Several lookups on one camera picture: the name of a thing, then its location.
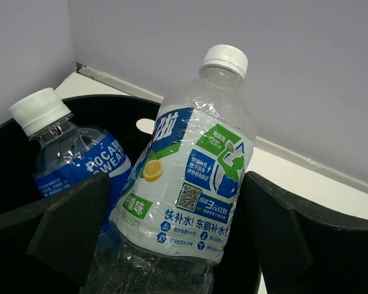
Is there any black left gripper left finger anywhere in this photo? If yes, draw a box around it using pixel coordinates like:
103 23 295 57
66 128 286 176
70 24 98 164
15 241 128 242
0 173 110 293

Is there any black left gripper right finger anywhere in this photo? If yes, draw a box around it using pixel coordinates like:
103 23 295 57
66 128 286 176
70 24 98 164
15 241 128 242
242 171 368 293

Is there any blue label Pocari Sweat bottle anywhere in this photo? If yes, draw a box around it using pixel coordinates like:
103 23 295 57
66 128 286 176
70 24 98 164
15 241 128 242
9 88 132 232

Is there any clear bottle white green label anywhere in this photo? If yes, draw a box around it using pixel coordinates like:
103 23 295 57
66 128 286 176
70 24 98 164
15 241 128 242
99 45 256 293

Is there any black round plastic bin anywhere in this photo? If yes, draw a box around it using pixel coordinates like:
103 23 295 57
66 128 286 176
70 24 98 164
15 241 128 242
0 95 264 294

